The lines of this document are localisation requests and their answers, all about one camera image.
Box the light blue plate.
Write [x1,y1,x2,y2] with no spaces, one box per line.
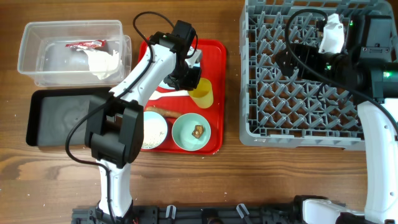
[159,81,175,90]

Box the grey plastic dishwasher rack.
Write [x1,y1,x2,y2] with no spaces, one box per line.
[239,0,393,151]

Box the light blue rice bowl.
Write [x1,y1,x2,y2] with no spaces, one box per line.
[142,111,168,149]

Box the yellow plastic cup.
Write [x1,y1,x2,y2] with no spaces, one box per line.
[188,78,213,109]

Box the brown food scrap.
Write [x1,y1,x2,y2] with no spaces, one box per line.
[192,125,205,139]

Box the red snack wrapper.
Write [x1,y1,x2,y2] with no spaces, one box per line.
[65,40,106,50]

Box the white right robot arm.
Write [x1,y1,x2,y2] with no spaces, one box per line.
[275,14,397,223]

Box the white napkin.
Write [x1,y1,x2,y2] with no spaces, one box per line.
[83,49,121,80]

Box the brown carrot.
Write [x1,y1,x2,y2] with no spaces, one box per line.
[145,106,182,119]

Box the clear plastic waste bin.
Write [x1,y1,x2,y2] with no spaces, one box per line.
[17,20,132,87]

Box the white plastic spoon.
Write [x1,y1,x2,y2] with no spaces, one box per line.
[149,90,189,101]

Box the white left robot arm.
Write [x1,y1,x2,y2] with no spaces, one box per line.
[65,20,202,223]

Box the red plastic tray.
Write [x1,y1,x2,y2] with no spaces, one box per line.
[147,39,226,155]

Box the black waste tray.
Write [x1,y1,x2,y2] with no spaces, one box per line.
[25,87,110,147]

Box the green bowl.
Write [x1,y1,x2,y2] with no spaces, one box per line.
[172,113,211,152]

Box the white rice pile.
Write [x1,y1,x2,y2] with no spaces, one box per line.
[142,119,167,149]

